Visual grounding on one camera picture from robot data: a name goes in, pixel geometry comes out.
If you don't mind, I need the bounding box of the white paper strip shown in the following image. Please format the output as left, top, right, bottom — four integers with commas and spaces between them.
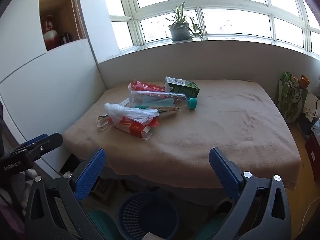
97, 118, 109, 131

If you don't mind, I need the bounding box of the clear plastic bag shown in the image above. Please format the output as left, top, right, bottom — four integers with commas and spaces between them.
104, 103, 159, 125

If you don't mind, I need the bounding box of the red medicine box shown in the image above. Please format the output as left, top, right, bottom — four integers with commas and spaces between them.
107, 118, 159, 140

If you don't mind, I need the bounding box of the clear bottle teal cap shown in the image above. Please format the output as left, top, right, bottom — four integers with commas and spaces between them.
129, 90, 197, 112

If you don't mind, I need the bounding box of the green white milk carton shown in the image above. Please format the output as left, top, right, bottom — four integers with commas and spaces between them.
164, 76, 200, 98

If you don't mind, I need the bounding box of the red patterned carton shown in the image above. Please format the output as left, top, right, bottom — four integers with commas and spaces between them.
128, 80, 165, 92

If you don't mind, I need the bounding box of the beige table blanket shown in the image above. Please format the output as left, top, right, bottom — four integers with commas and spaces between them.
63, 80, 301, 190

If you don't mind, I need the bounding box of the blue plastic waste basket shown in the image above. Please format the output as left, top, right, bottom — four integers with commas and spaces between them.
117, 192, 180, 239

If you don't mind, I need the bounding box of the green patterned shopping bag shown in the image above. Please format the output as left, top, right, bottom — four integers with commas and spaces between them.
275, 72, 310, 124

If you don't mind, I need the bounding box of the red ceramic vase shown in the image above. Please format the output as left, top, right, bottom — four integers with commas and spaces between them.
41, 15, 59, 50

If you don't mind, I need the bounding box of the potted plant grey pot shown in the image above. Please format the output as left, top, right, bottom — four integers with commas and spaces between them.
168, 1, 204, 42

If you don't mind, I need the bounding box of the wooden wall shelf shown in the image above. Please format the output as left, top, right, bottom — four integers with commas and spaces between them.
39, 0, 86, 47

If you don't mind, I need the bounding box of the window frame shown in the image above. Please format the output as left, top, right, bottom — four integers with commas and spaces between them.
105, 0, 319, 55

